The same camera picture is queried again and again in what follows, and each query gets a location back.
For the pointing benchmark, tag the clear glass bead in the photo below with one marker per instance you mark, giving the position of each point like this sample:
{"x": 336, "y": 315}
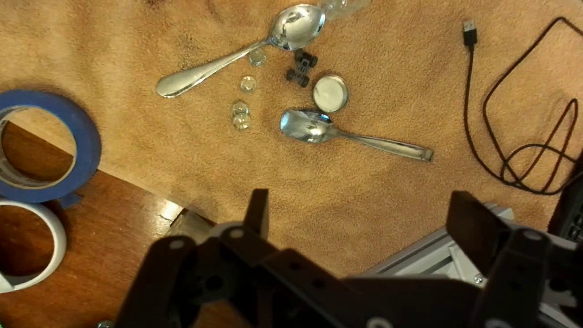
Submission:
{"x": 257, "y": 58}
{"x": 241, "y": 116}
{"x": 248, "y": 85}

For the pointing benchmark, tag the silver spoon lower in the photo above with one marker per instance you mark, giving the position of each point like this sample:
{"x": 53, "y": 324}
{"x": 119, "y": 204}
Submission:
{"x": 316, "y": 127}

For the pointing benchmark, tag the beige terry towel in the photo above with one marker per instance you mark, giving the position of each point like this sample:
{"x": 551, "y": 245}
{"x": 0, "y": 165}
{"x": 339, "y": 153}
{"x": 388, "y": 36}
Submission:
{"x": 443, "y": 96}

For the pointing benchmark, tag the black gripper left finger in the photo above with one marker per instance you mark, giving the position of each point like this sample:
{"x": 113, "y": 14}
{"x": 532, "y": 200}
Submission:
{"x": 257, "y": 214}

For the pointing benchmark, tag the black keyboard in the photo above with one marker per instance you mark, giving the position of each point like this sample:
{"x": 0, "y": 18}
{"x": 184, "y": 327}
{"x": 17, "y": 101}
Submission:
{"x": 567, "y": 220}

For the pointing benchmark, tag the silver spoon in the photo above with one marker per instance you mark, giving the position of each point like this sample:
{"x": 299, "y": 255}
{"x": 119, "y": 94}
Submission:
{"x": 316, "y": 127}
{"x": 294, "y": 29}

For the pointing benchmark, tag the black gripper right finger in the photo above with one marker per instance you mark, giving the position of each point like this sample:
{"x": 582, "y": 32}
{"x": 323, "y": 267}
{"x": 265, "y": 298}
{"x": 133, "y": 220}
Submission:
{"x": 480, "y": 233}

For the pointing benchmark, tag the silver spoon upper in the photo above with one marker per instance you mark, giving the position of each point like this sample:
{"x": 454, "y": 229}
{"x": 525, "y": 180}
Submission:
{"x": 294, "y": 29}

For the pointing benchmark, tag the glass shaker jar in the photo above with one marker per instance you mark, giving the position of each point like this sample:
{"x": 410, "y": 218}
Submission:
{"x": 337, "y": 10}

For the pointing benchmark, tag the white tape roll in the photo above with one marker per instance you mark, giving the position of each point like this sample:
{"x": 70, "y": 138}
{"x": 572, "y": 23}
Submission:
{"x": 17, "y": 284}

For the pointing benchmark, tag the blue masking tape roll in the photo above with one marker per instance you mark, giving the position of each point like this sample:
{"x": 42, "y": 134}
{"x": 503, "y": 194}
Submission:
{"x": 88, "y": 149}

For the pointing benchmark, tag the round metal jar lid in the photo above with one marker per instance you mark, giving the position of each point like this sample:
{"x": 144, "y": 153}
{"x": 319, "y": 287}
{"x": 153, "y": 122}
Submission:
{"x": 330, "y": 94}

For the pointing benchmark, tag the black toy wheel piece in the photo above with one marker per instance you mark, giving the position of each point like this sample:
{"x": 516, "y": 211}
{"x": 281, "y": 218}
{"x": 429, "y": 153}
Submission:
{"x": 303, "y": 63}

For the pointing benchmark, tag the aluminium extrusion frame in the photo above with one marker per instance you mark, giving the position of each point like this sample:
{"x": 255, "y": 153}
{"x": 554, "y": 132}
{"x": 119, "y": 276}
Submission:
{"x": 441, "y": 256}

